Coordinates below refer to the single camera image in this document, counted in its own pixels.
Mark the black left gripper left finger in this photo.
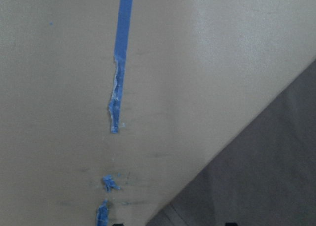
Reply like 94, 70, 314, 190
112, 222, 124, 226

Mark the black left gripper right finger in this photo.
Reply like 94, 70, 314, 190
225, 222, 236, 226

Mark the dark brown t-shirt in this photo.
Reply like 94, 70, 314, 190
149, 63, 316, 226

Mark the brown paper table cover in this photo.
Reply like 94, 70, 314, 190
0, 0, 316, 226

